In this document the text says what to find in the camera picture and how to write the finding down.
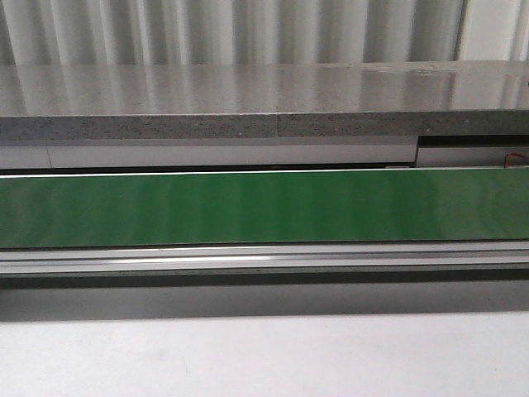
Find grey stone countertop slab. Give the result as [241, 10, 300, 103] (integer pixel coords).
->
[1, 61, 528, 142]

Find green conveyor belt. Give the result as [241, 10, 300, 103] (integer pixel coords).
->
[1, 168, 528, 249]

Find white curtain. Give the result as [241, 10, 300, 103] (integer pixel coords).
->
[1, 1, 528, 65]

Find grey rear conveyor rail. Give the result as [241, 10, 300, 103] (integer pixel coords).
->
[1, 135, 528, 170]

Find aluminium conveyor front rail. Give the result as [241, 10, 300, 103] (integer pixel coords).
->
[1, 241, 528, 275]

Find red wire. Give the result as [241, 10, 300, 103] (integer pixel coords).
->
[502, 152, 529, 169]

